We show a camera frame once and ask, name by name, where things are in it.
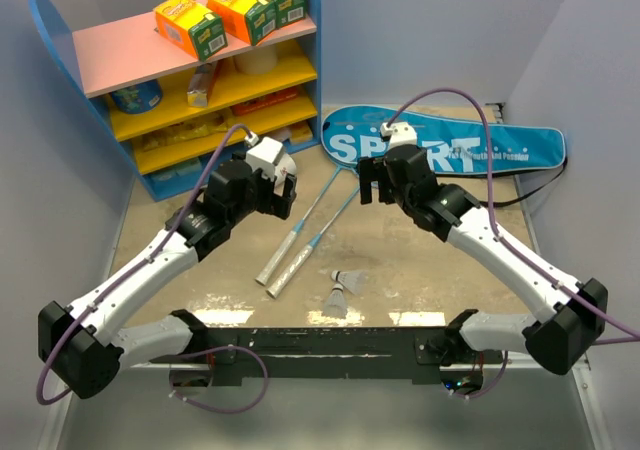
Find white shuttlecock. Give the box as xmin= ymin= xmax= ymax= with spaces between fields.
xmin=331 ymin=270 xmax=366 ymax=295
xmin=322 ymin=286 xmax=348 ymax=319

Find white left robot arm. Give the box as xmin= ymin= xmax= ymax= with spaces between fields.
xmin=37 ymin=160 xmax=297 ymax=399

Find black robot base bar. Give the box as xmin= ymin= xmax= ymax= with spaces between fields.
xmin=149 ymin=325 xmax=506 ymax=388

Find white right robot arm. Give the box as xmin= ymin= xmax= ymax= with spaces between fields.
xmin=357 ymin=145 xmax=608 ymax=375

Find blue badminton racket left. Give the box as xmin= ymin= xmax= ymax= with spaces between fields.
xmin=255 ymin=166 xmax=343 ymax=286

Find blue badminton racket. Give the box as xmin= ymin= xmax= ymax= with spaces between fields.
xmin=266 ymin=187 xmax=359 ymax=299
xmin=255 ymin=166 xmax=343 ymax=286

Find blue badminton racket right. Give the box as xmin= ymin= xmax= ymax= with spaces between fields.
xmin=266 ymin=187 xmax=359 ymax=299

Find silver orange snack pack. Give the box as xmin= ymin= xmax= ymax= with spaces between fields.
xmin=186 ymin=62 xmax=218 ymax=108

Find yellow white small packs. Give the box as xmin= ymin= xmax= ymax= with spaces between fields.
xmin=267 ymin=120 xmax=313 ymax=145

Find blue green bottom boxes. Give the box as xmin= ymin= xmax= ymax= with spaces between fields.
xmin=147 ymin=158 xmax=202 ymax=184

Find blue sport racket bag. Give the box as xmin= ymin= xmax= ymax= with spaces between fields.
xmin=321 ymin=105 xmax=568 ymax=178

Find yellow snack bags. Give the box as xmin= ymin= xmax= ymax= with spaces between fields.
xmin=139 ymin=109 xmax=236 ymax=152

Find red flat box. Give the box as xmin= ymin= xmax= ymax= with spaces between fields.
xmin=231 ymin=86 xmax=300 ymax=116

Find blue shelf unit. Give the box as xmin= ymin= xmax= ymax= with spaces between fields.
xmin=28 ymin=0 xmax=321 ymax=201

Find blue round can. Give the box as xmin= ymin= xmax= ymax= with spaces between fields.
xmin=110 ymin=79 xmax=163 ymax=115

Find orange green box middle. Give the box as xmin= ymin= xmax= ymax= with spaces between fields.
xmin=207 ymin=0 xmax=276 ymax=46

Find orange green box left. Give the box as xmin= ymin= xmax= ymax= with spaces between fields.
xmin=153 ymin=0 xmax=228 ymax=62

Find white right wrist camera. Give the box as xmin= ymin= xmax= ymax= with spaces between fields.
xmin=380 ymin=122 xmax=417 ymax=150

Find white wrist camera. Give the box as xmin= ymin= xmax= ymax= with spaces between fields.
xmin=380 ymin=122 xmax=417 ymax=150
xmin=244 ymin=134 xmax=297 ymax=186

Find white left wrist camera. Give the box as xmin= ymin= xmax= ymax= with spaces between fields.
xmin=244 ymin=134 xmax=297 ymax=186

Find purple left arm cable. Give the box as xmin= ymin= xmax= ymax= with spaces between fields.
xmin=34 ymin=123 xmax=259 ymax=406

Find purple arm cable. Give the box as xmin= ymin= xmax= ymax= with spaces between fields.
xmin=34 ymin=123 xmax=259 ymax=406
xmin=387 ymin=87 xmax=640 ymax=346

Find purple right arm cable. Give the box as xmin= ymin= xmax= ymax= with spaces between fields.
xmin=387 ymin=87 xmax=640 ymax=346

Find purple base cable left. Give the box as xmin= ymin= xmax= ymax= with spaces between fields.
xmin=167 ymin=345 xmax=271 ymax=415

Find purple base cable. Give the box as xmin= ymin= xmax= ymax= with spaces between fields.
xmin=447 ymin=350 xmax=510 ymax=401
xmin=167 ymin=345 xmax=271 ymax=415

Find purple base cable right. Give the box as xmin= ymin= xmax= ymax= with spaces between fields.
xmin=447 ymin=350 xmax=510 ymax=401

